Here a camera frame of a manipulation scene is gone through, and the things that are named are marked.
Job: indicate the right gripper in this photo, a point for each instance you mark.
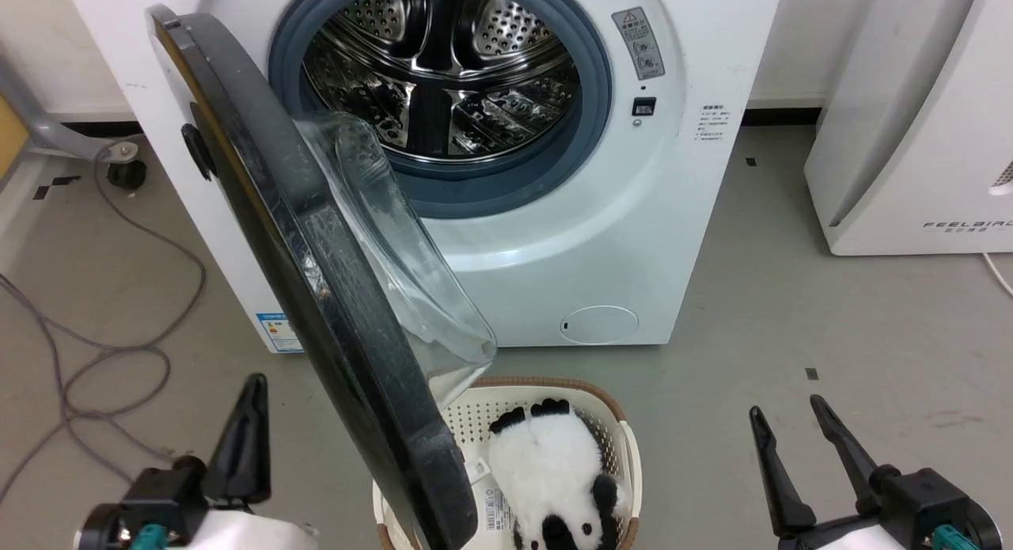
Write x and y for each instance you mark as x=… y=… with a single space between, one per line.
x=934 y=510

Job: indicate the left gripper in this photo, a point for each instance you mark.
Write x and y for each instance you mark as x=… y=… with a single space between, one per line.
x=158 y=502

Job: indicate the black round washing machine door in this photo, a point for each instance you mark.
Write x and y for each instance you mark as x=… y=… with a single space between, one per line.
x=332 y=297

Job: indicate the white front-load washing machine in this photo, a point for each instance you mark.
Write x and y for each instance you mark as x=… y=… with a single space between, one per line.
x=601 y=218

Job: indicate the grey-blue rubber door gasket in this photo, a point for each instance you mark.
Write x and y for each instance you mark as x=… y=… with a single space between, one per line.
x=589 y=107

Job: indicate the blue energy label sticker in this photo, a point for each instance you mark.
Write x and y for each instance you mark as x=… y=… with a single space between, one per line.
x=278 y=332

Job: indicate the white laundry basket brown rim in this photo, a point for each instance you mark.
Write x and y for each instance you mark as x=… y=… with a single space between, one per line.
x=613 y=423

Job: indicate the white barcode paper tag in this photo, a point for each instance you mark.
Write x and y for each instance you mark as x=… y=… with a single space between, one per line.
x=495 y=509

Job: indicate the black and white panda plush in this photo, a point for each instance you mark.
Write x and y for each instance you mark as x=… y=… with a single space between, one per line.
x=546 y=471

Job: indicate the black caster wheel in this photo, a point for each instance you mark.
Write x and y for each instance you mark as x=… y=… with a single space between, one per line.
x=127 y=175

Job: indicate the white air purifier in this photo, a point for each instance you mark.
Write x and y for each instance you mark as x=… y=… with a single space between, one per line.
x=910 y=138

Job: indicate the grey chair base leg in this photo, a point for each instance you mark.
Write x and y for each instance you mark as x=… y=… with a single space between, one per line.
x=47 y=127

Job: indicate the yellow wooden board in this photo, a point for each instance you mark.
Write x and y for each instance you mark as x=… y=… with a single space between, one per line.
x=9 y=134

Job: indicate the stainless steel washer drum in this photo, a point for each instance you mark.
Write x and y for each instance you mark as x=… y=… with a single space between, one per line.
x=443 y=75

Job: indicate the grey warning sticker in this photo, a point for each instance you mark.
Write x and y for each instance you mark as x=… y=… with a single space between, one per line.
x=638 y=43

